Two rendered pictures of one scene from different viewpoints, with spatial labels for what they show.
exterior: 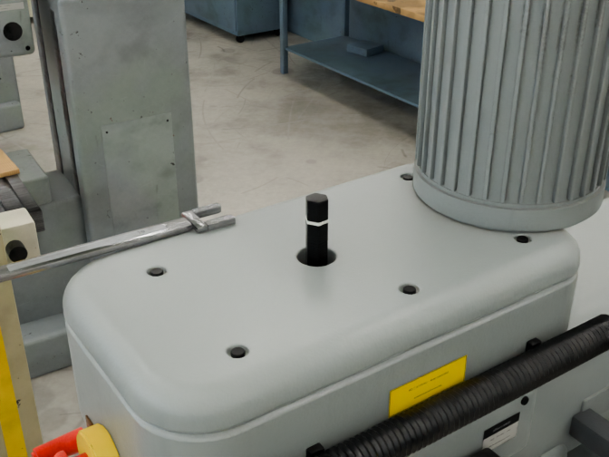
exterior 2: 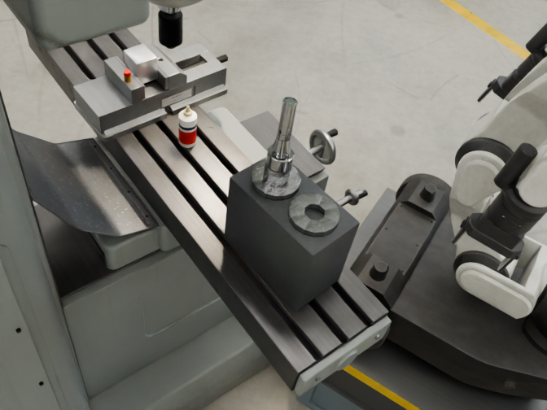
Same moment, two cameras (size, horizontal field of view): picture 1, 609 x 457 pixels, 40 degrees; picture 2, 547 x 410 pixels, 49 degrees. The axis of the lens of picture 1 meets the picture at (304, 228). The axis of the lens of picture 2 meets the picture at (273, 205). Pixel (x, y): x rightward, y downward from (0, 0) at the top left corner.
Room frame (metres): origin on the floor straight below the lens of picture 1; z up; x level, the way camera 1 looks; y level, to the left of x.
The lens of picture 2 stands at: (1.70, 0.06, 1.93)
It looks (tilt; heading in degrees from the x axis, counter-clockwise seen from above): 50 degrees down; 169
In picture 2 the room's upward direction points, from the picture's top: 11 degrees clockwise
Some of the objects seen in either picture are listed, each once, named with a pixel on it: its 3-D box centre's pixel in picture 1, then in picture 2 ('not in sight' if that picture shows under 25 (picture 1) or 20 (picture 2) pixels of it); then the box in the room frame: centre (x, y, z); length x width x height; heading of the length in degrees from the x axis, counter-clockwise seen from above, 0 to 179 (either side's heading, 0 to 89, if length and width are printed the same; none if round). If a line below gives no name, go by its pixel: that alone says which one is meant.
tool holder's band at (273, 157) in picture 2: not in sight; (280, 153); (0.97, 0.19, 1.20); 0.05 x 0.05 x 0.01
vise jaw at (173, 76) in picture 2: not in sight; (162, 66); (0.53, -0.04, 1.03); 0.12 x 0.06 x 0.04; 36
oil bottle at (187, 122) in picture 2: not in sight; (187, 124); (0.69, 0.03, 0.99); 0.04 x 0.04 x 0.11
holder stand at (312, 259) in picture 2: not in sight; (287, 228); (1.01, 0.23, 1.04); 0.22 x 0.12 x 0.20; 39
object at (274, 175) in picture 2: not in sight; (277, 166); (0.97, 0.19, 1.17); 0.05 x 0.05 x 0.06
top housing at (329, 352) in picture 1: (328, 321); not in sight; (0.68, -0.02, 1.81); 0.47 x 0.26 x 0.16; 124
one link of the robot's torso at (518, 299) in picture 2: not in sight; (504, 267); (0.83, 0.87, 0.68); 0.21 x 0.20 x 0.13; 55
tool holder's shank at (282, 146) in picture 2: not in sight; (285, 127); (0.97, 0.19, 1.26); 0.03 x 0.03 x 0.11
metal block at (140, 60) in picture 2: not in sight; (140, 64); (0.56, -0.09, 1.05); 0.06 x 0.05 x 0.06; 36
